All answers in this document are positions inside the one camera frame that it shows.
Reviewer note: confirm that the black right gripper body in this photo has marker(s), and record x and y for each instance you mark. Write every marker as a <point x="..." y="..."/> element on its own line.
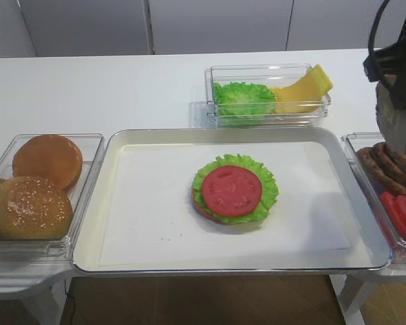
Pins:
<point x="390" y="60"/>

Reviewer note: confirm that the yellow cheese slices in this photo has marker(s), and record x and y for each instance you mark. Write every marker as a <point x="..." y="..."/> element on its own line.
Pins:
<point x="304" y="95"/>

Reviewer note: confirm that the clear lettuce and cheese container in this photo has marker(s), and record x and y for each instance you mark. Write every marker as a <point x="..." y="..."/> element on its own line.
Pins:
<point x="271" y="75"/>

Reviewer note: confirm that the clear patty and tomato container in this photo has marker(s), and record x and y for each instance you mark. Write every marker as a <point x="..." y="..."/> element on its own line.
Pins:
<point x="372" y="190"/>

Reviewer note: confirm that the cream metal serving tray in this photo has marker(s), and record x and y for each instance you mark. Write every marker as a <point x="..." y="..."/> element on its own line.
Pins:
<point x="369" y="249"/>

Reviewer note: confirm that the green lettuce leaf in container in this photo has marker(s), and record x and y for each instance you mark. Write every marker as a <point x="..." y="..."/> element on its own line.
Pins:
<point x="240" y="103"/>

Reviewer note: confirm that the green lettuce leaf on bun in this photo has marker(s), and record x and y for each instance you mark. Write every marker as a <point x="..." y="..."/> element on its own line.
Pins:
<point x="270" y="188"/>

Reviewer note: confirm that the red tomato slice on lettuce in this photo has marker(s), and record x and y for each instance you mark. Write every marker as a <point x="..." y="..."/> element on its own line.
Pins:
<point x="232" y="191"/>

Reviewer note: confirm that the white table leg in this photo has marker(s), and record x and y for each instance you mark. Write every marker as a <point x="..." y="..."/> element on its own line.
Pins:
<point x="47" y="305"/>
<point x="351" y="293"/>

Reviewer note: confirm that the bottom burger bun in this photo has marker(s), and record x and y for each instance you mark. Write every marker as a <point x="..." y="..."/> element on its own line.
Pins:
<point x="202" y="210"/>

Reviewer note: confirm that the white paper sheet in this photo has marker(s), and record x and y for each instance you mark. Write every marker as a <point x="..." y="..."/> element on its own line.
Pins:
<point x="153" y="224"/>

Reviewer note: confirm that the plain brown bun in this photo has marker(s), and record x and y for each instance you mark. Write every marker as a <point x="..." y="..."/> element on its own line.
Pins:
<point x="53" y="157"/>

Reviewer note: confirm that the clear bun container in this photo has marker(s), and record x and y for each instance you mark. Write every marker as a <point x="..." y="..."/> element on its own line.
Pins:
<point x="91" y="146"/>

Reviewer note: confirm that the sesame seed top bun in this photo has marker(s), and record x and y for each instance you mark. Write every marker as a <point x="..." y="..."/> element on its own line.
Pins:
<point x="33" y="208"/>

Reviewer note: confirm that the left white table leg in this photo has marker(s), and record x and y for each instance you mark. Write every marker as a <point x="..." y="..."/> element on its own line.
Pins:
<point x="47" y="305"/>

